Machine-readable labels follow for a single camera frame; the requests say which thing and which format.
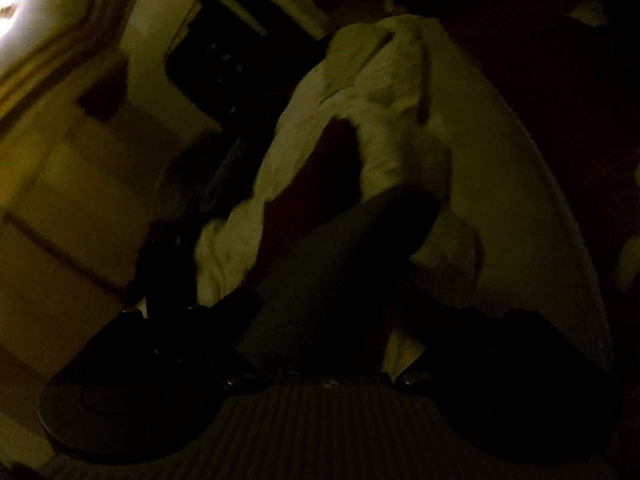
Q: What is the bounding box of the wooden wardrobe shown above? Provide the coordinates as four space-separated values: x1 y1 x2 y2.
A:
0 45 226 321

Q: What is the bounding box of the dark fuzzy garment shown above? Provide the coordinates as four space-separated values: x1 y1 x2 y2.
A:
239 185 451 376

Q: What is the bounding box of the dark red cloth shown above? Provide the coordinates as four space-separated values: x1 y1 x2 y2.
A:
257 119 367 273

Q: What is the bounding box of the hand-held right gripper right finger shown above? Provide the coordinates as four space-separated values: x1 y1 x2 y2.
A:
394 299 612 387

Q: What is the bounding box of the black clothing pile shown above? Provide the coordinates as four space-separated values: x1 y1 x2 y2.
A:
125 135 253 321

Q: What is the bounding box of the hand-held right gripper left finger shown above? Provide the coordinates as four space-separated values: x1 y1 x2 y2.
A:
50 291 264 389

